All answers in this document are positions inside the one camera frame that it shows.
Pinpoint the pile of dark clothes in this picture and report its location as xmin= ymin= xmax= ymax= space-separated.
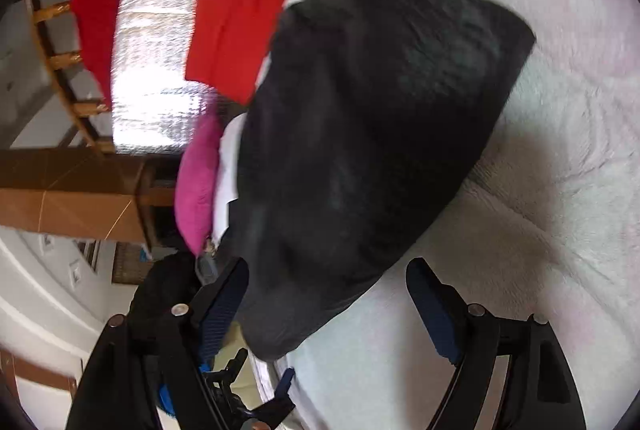
xmin=129 ymin=253 xmax=211 ymax=346

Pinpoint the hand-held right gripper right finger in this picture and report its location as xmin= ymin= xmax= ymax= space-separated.
xmin=406 ymin=257 xmax=588 ymax=430

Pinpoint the red pillow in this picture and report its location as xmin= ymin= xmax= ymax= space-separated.
xmin=185 ymin=0 xmax=291 ymax=106

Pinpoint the silver foil mat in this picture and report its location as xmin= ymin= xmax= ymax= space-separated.
xmin=111 ymin=0 xmax=308 ymax=156

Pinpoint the black jacket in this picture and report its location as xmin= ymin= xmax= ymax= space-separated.
xmin=220 ymin=0 xmax=538 ymax=363

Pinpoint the dark wooden bedside table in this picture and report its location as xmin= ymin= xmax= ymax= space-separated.
xmin=112 ymin=155 xmax=181 ymax=286

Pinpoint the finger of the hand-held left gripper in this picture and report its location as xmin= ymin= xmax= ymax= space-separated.
xmin=202 ymin=349 xmax=249 ymax=406
xmin=250 ymin=367 xmax=297 ymax=417

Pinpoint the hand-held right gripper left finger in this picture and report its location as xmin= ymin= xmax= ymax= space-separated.
xmin=65 ymin=257 xmax=251 ymax=430

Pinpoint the white bedspread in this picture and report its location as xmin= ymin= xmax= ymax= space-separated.
xmin=210 ymin=0 xmax=636 ymax=430

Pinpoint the wooden chair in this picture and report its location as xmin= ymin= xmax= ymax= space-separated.
xmin=24 ymin=0 xmax=118 ymax=156

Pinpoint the magenta pillow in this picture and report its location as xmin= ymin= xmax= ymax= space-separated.
xmin=175 ymin=113 xmax=223 ymax=256

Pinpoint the red cloth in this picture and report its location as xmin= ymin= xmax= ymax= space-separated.
xmin=71 ymin=0 xmax=132 ymax=108

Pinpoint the wall picture frame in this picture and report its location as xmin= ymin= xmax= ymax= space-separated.
xmin=76 ymin=239 xmax=102 ymax=272

